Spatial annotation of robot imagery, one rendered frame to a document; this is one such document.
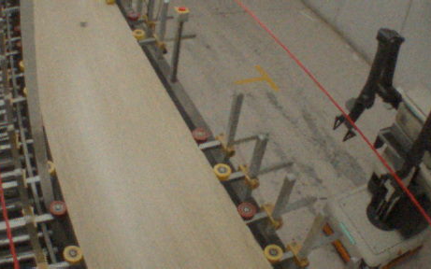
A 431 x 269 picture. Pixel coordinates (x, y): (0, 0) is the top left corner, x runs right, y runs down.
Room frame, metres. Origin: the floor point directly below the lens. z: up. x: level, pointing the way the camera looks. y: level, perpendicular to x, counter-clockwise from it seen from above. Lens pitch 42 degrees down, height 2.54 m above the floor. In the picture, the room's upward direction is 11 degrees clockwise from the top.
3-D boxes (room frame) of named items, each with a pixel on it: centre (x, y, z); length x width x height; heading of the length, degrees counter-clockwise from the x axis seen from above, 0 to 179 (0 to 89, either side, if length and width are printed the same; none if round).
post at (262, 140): (1.63, -0.21, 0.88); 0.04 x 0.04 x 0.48; 33
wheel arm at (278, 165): (1.69, -0.23, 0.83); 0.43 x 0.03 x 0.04; 123
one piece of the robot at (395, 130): (1.87, -0.99, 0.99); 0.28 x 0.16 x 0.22; 32
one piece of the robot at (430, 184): (2.07, -1.31, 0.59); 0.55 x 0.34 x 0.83; 32
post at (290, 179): (1.42, -0.34, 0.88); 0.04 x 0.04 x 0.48; 33
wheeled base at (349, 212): (2.02, -1.23, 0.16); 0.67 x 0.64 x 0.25; 123
